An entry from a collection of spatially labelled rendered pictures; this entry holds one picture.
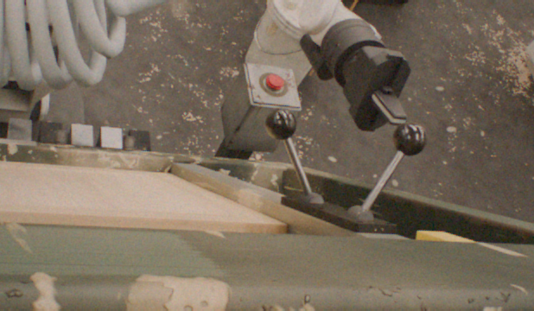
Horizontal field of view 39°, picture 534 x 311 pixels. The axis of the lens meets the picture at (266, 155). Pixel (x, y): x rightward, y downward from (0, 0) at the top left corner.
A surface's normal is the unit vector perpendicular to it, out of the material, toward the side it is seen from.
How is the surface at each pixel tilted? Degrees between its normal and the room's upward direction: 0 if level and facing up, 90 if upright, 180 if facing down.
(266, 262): 51
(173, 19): 0
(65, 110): 0
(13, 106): 25
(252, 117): 90
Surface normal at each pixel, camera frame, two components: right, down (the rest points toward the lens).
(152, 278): 0.11, -0.99
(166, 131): 0.36, -0.56
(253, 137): 0.15, 0.83
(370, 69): -0.92, -0.07
